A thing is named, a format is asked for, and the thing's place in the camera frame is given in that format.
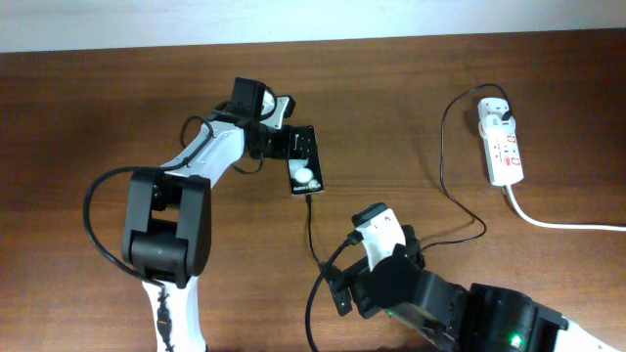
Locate black smartphone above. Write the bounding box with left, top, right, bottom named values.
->
left=288, top=129, right=324, bottom=196

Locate black charging cable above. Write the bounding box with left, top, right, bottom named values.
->
left=304, top=82, right=514, bottom=268

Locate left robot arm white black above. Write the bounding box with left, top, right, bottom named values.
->
left=121, top=77, right=295, bottom=351

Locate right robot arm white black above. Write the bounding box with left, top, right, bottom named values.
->
left=318, top=225, right=611, bottom=352

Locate white USB charger plug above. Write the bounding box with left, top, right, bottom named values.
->
left=478, top=111, right=516, bottom=139

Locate white power strip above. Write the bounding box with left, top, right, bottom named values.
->
left=477, top=98, right=524, bottom=187

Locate white power strip cord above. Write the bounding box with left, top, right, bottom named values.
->
left=503, top=184, right=626, bottom=233

